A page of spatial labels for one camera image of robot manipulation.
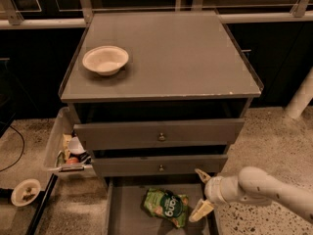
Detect clear plastic storage bin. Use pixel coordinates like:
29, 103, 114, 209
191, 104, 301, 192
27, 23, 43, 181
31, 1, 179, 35
42, 107, 96, 179

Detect grey drawer cabinet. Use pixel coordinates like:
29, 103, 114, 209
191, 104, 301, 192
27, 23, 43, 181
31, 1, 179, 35
60, 16, 263, 162

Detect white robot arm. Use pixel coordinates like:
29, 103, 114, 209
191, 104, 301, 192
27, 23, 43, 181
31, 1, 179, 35
189, 166, 313, 223

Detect grey drawer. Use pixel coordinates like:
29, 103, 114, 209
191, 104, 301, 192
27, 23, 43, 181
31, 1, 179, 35
105, 175, 219, 235
92, 155, 228, 177
74, 118, 244, 150

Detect grey bottom drawer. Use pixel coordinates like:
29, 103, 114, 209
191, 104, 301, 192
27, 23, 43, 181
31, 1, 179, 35
105, 175, 219, 235

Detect orange item in bin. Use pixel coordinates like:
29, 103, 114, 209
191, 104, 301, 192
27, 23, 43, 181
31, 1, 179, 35
66, 157, 79, 165

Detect white bowl on floor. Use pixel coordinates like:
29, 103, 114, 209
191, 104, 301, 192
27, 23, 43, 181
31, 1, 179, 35
11, 179, 41, 207

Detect green rice chip bag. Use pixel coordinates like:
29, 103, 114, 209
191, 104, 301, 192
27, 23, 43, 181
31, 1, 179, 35
143, 188, 189, 228

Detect white pipe post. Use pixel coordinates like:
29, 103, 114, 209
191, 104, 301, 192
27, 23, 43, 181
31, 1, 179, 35
286, 68, 313, 119

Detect grey middle drawer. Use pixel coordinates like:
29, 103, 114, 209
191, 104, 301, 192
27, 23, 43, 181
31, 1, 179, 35
92, 155, 228, 177

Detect metal railing bar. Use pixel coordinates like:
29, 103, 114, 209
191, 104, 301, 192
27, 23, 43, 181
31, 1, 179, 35
0, 11, 313, 30

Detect brass top drawer knob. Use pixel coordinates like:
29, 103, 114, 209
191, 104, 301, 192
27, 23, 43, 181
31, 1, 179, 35
158, 133, 166, 142

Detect black cable on floor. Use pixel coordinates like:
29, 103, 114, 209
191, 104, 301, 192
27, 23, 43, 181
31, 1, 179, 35
0, 120, 25, 173

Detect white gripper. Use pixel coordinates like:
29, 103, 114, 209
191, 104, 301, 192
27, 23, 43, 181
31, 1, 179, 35
189, 168, 242, 222

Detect white cup in bin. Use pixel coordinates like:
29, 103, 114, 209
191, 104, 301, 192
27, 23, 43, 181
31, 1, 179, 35
67, 137, 85, 155

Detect brass middle drawer knob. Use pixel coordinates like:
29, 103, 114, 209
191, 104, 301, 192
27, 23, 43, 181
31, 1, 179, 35
158, 164, 164, 172

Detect brass drawer knob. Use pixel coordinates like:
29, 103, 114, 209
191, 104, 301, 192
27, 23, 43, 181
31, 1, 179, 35
158, 164, 164, 172
158, 133, 166, 142

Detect grey top drawer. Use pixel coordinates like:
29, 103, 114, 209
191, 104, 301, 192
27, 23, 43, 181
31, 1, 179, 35
74, 118, 244, 150

